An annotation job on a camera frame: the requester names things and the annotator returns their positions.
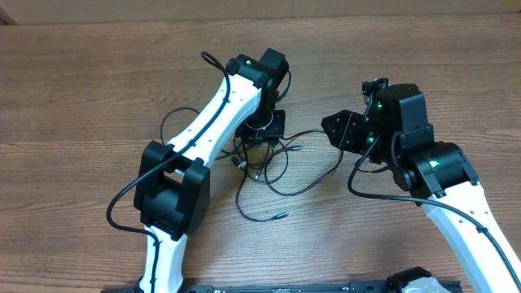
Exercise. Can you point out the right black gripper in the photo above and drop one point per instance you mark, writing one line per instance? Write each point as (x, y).
(348, 124)

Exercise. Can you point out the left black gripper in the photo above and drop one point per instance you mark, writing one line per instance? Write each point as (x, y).
(273, 135)

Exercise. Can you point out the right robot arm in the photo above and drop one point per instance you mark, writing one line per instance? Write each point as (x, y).
(437, 176)

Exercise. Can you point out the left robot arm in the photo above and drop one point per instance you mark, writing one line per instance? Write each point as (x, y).
(174, 192)

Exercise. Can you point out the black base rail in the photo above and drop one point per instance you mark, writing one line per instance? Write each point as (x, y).
(352, 287)

